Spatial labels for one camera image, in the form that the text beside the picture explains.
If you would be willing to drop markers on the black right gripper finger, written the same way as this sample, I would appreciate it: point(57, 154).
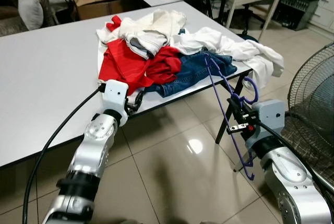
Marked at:
point(236, 109)
point(239, 127)

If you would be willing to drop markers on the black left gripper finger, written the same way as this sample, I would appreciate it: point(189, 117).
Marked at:
point(143, 98)

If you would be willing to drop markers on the purple plastic hanger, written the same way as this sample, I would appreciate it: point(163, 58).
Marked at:
point(257, 89)

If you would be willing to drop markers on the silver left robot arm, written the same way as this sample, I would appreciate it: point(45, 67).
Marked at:
point(86, 156)

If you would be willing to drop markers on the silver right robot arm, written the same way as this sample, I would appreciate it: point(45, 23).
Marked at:
point(292, 177)

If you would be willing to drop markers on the dark red garment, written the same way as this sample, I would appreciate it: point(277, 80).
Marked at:
point(164, 65)

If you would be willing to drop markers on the white shirt grey collar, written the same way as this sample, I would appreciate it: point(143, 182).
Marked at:
point(148, 44)

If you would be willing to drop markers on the blue denim jeans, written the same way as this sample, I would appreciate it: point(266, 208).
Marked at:
point(193, 72)

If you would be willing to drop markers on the white cotton shirt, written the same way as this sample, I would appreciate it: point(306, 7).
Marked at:
point(250, 51)

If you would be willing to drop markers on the cream sweater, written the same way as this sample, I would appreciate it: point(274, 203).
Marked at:
point(156, 23)

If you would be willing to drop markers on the black standing fan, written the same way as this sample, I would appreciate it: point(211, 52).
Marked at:
point(313, 78)

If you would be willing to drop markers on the small red cloth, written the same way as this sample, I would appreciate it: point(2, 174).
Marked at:
point(114, 23)

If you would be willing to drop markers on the large white table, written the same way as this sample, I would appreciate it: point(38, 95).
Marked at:
point(47, 72)

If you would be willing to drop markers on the brown cardboard box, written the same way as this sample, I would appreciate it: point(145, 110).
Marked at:
point(99, 4)

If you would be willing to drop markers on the black plastic crate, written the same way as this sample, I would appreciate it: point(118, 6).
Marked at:
point(295, 10)

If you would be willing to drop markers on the white pillow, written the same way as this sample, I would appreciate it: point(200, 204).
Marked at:
point(30, 10)

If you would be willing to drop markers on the white drawer cabinet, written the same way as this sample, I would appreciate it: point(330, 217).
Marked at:
point(326, 4)

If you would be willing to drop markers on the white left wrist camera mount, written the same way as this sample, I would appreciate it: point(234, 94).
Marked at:
point(115, 98)

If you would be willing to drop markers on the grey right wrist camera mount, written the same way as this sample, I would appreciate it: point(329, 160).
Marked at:
point(269, 114)

